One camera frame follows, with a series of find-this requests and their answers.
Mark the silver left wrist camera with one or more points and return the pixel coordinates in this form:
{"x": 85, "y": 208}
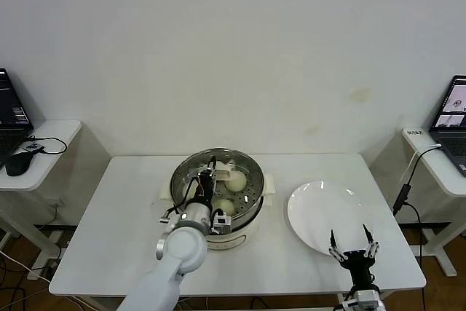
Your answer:
{"x": 221, "y": 223}

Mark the black computer mouse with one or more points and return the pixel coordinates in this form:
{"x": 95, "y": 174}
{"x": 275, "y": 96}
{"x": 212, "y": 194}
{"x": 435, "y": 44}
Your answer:
{"x": 18, "y": 163}

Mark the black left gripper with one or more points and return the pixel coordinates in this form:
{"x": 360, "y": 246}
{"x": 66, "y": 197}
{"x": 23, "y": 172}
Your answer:
{"x": 204, "y": 191}

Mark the white electric cooker base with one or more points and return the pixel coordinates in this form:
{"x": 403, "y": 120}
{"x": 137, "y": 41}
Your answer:
{"x": 251, "y": 231}

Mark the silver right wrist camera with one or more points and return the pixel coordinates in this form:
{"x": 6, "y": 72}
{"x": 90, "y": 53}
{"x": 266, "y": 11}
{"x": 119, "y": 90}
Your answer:
{"x": 366, "y": 297}

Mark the small white label sticker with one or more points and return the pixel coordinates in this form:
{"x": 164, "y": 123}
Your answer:
{"x": 416, "y": 132}

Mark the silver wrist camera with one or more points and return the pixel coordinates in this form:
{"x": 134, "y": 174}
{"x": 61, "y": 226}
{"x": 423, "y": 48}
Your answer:
{"x": 221, "y": 223}
{"x": 366, "y": 297}

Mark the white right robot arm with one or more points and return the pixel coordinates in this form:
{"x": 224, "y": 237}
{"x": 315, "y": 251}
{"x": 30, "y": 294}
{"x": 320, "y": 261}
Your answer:
{"x": 364, "y": 300}

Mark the white side table rounded corner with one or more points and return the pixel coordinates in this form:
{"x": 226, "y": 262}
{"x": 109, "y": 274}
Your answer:
{"x": 54, "y": 143}

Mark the stainless steel steamer insert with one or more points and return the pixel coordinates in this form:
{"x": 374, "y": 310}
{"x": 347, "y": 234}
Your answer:
{"x": 255, "y": 180}

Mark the white power strip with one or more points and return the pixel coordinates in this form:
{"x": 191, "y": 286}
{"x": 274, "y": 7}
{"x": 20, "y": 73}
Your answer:
{"x": 36, "y": 274}

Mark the white side table with legs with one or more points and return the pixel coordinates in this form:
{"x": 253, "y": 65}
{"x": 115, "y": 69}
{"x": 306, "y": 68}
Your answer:
{"x": 429, "y": 165}

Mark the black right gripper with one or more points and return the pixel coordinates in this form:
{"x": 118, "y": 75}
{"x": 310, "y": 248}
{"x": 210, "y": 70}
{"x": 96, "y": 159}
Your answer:
{"x": 358, "y": 263}

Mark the grey laptop with bright screen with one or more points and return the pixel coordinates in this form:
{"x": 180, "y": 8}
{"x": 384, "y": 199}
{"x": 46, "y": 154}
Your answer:
{"x": 449, "y": 114}

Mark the black laptop with dark screen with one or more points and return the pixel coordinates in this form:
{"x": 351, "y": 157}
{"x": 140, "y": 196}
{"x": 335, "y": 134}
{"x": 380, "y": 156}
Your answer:
{"x": 11, "y": 107}

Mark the white round plate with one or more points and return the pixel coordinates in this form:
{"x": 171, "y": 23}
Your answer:
{"x": 320, "y": 209}

